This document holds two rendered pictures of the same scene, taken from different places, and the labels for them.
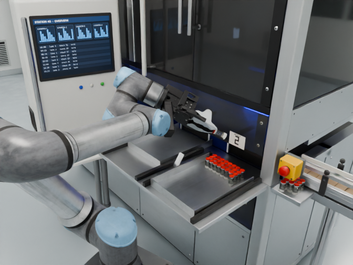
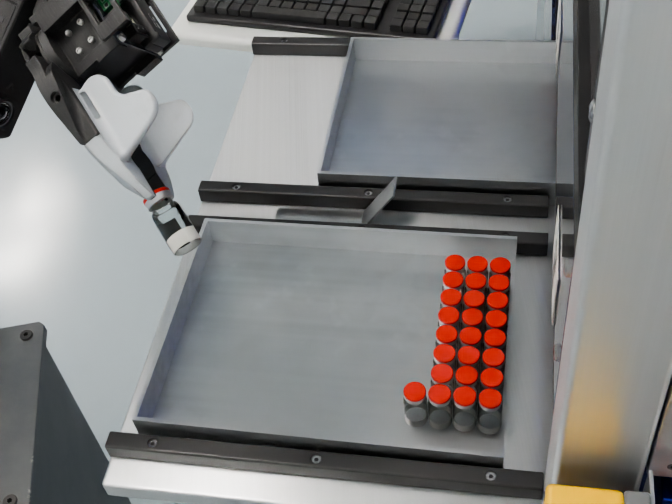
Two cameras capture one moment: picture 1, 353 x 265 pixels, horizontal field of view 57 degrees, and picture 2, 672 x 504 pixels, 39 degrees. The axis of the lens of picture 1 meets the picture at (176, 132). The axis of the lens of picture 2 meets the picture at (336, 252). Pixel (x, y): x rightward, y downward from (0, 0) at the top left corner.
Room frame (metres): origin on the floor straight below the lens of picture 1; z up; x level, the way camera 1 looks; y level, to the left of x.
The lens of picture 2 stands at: (0.80, -0.60, 1.65)
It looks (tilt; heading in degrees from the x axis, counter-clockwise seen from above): 48 degrees down; 57
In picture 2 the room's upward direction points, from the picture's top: 8 degrees counter-clockwise
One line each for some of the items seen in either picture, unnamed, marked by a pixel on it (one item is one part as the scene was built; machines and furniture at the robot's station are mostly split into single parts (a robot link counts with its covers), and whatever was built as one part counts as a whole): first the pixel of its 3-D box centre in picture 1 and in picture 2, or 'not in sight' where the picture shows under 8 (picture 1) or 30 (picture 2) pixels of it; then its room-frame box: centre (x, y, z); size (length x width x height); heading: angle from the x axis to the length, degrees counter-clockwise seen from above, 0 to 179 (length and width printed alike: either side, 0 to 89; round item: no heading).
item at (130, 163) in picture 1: (182, 165); (401, 230); (1.26, -0.03, 0.87); 0.70 x 0.48 x 0.02; 42
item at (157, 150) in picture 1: (170, 142); (474, 115); (1.44, 0.03, 0.90); 0.34 x 0.26 x 0.04; 132
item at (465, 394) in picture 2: (224, 168); (471, 339); (1.20, -0.21, 0.90); 0.18 x 0.02 x 0.05; 41
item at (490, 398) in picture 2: (227, 166); (495, 341); (1.21, -0.23, 0.90); 0.18 x 0.02 x 0.05; 41
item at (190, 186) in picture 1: (202, 181); (337, 333); (1.11, -0.11, 0.90); 0.34 x 0.26 x 0.04; 131
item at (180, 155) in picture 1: (170, 164); (333, 202); (1.21, 0.02, 0.91); 0.14 x 0.03 x 0.06; 132
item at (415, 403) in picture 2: (231, 180); (415, 404); (1.11, -0.23, 0.90); 0.02 x 0.02 x 0.05
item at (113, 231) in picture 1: (115, 234); not in sight; (0.73, 0.18, 0.96); 0.13 x 0.12 x 0.14; 55
